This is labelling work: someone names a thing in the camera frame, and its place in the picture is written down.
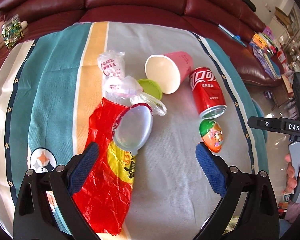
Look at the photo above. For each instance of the person's right forearm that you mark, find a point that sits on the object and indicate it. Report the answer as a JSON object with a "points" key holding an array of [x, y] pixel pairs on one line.
{"points": [[297, 210]]}

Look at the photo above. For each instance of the pile of items on sofa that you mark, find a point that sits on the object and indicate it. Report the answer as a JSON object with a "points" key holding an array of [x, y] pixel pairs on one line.
{"points": [[267, 63]]}

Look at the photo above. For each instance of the wooden side table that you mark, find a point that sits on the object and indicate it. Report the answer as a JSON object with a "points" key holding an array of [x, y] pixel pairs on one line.
{"points": [[280, 97]]}

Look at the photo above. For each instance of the red leather sofa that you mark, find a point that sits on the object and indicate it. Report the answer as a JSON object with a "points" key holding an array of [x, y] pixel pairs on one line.
{"points": [[140, 0]]}

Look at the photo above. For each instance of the thin teal book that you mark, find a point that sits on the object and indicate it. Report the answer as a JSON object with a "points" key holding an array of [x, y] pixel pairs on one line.
{"points": [[231, 35]]}

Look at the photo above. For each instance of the clear wrapper with red print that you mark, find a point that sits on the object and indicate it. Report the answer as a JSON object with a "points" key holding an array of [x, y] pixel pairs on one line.
{"points": [[110, 65]]}

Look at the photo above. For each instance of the small blue toy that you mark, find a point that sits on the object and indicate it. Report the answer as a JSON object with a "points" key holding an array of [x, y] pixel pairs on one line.
{"points": [[237, 38]]}

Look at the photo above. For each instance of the blue white ball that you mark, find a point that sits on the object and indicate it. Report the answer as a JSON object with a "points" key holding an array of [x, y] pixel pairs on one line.
{"points": [[268, 95]]}

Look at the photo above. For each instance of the orange green toy egg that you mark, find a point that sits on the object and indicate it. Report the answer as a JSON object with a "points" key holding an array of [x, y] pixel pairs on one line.
{"points": [[212, 136]]}

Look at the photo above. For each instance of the red cola can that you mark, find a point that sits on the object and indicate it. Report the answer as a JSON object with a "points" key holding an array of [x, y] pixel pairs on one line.
{"points": [[206, 90]]}

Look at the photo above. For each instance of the cluttered display shelf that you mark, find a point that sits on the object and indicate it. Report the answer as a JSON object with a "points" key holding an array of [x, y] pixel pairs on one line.
{"points": [[293, 45]]}

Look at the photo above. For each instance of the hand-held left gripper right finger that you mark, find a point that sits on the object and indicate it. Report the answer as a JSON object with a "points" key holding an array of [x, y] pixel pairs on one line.
{"points": [[211, 170]]}

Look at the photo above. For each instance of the striped star tablecloth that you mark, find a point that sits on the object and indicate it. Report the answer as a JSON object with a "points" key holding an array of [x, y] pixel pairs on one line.
{"points": [[52, 92]]}

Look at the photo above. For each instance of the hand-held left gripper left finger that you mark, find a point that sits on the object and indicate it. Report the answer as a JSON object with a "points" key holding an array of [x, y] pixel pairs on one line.
{"points": [[83, 165]]}

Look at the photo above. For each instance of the pink paper cup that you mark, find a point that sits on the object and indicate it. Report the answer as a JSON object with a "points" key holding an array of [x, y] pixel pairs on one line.
{"points": [[182, 62]]}

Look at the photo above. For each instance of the red yellow foil wrapper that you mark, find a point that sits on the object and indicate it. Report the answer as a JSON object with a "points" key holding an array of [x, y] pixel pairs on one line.
{"points": [[102, 192]]}

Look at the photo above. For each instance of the bag of colourful candy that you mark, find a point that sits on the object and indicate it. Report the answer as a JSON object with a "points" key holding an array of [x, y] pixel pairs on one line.
{"points": [[12, 31]]}

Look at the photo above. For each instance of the green plastic lid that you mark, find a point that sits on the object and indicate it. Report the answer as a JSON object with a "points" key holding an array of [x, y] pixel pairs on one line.
{"points": [[152, 90]]}

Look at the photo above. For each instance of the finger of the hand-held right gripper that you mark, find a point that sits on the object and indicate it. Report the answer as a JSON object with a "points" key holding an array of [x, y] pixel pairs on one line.
{"points": [[265, 124]]}

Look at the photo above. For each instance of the pinkish plastic wrapper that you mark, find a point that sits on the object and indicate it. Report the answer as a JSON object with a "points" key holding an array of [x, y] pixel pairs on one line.
{"points": [[125, 87]]}

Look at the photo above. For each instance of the clear plastic dome lid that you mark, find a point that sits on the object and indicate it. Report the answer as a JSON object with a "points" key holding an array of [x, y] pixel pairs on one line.
{"points": [[132, 130]]}

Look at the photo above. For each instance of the person's right hand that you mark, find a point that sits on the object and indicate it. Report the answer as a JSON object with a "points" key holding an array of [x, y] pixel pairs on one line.
{"points": [[290, 172]]}

